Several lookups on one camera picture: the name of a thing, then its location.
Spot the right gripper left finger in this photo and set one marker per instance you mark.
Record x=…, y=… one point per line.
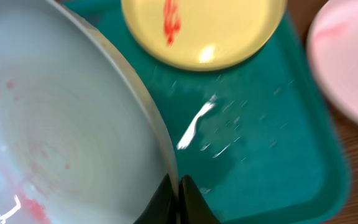
x=162, y=208

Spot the light blue plate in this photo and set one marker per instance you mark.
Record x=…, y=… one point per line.
x=81, y=139

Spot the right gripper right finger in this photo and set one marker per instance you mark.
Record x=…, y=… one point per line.
x=192, y=206

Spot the yellow plate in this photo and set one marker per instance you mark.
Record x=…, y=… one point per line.
x=202, y=35

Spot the white plate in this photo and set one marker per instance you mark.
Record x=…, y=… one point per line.
x=332, y=50

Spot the teal plastic tray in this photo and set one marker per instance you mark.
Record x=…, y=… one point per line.
x=256, y=138

